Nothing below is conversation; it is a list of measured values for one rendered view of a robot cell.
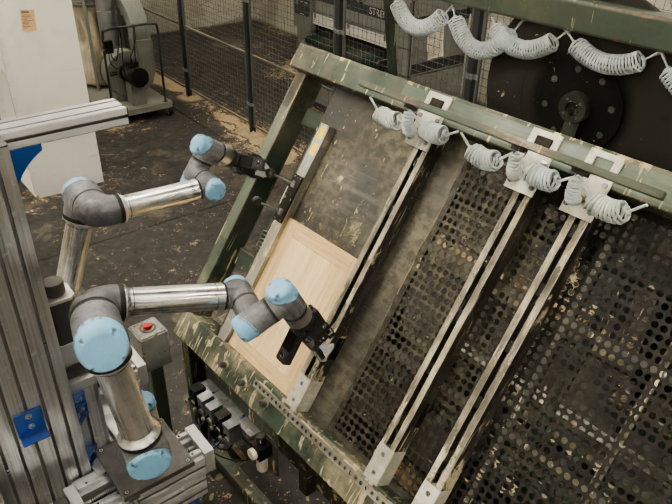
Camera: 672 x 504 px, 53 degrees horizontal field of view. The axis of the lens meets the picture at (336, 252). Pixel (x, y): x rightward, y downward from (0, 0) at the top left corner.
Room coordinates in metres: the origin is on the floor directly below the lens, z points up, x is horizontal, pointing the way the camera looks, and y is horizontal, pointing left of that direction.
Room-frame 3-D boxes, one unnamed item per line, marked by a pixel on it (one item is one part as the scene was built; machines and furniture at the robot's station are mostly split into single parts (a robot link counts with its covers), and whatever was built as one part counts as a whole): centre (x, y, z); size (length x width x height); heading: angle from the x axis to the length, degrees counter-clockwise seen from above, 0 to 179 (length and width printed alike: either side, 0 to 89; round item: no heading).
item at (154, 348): (2.12, 0.75, 0.84); 0.12 x 0.12 x 0.18; 41
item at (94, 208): (1.96, 0.61, 1.60); 0.49 x 0.11 x 0.12; 125
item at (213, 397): (1.83, 0.41, 0.69); 0.50 x 0.14 x 0.24; 41
